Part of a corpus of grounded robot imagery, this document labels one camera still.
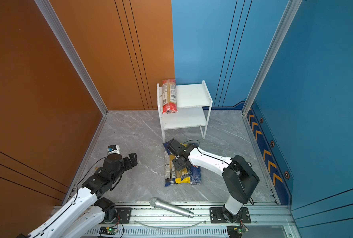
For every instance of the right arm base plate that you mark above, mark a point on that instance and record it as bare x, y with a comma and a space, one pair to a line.
220, 215

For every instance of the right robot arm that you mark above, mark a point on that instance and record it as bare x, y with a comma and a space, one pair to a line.
239, 177

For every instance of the white two-tier metal shelf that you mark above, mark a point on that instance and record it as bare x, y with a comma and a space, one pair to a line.
194, 104

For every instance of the left green circuit board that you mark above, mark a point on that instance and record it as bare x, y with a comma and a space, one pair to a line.
111, 231

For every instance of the blue yellow spaghetti bag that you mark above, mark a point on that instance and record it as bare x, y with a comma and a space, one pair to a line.
174, 147

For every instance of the blue Barilla spaghetti box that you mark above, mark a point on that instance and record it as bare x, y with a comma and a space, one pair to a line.
195, 175

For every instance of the red spaghetti bag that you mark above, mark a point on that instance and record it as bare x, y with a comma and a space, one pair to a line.
169, 93

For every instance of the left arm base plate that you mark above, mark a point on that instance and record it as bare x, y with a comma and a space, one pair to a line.
120, 215

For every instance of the aluminium front rail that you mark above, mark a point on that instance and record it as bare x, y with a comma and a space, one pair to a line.
267, 221

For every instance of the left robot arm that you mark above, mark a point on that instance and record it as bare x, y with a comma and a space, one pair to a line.
88, 207

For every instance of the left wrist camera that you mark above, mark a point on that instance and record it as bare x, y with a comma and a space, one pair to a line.
113, 149

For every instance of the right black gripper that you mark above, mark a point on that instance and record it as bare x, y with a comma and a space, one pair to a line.
174, 161

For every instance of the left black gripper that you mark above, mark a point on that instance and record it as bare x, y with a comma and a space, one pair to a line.
134, 160

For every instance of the clear label spaghetti bag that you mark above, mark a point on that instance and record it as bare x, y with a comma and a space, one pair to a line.
170, 174

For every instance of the right circuit board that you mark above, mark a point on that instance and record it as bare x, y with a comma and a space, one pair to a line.
234, 232

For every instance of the silver microphone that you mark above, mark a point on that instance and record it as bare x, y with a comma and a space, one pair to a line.
158, 203

